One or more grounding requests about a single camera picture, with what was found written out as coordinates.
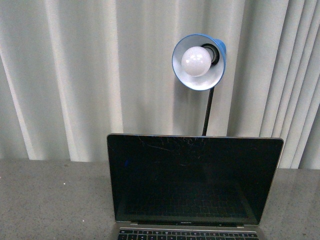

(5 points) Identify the white pleated curtain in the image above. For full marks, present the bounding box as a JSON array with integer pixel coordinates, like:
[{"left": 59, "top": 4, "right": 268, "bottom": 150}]
[{"left": 0, "top": 0, "right": 320, "bottom": 169}]

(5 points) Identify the blue desk lamp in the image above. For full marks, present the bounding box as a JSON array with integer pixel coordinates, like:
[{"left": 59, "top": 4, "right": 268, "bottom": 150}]
[{"left": 171, "top": 33, "right": 227, "bottom": 136}]

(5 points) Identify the silver laptop with black screen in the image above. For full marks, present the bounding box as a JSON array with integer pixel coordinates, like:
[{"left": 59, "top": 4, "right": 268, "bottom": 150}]
[{"left": 106, "top": 133, "right": 284, "bottom": 240}]

